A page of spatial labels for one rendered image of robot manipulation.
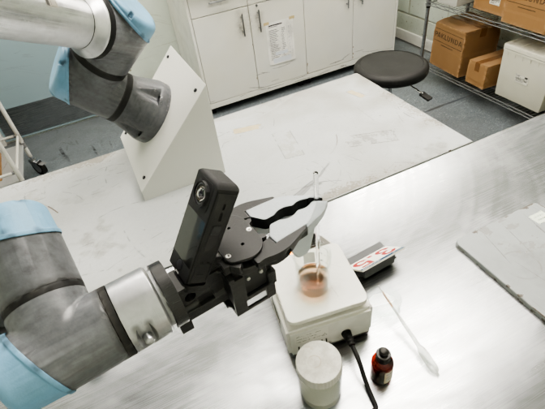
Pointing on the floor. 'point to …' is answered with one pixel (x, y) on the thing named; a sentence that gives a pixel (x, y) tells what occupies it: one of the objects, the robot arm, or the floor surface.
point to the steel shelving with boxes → (475, 50)
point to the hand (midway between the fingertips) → (315, 200)
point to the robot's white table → (240, 170)
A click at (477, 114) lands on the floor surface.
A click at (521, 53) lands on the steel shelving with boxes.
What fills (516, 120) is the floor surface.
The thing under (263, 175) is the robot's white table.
